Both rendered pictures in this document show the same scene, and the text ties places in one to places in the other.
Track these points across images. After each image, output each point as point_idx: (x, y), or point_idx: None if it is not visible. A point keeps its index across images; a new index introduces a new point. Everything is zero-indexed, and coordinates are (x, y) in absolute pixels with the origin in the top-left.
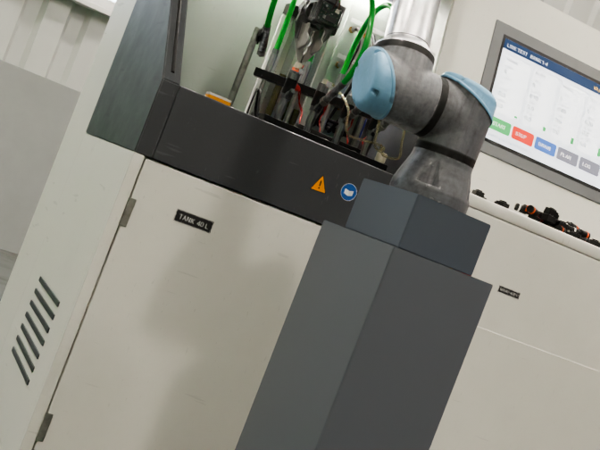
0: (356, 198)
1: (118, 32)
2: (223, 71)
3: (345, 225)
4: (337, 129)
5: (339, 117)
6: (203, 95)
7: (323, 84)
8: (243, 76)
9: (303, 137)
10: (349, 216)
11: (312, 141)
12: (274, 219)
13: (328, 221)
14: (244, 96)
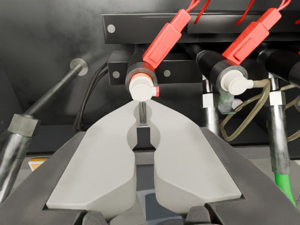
0: (145, 210)
1: None
2: None
3: (145, 196)
4: (255, 60)
5: (267, 61)
6: (30, 169)
7: (221, 93)
8: (40, 114)
9: (135, 164)
10: (145, 201)
11: (146, 164)
12: None
13: (137, 193)
14: None
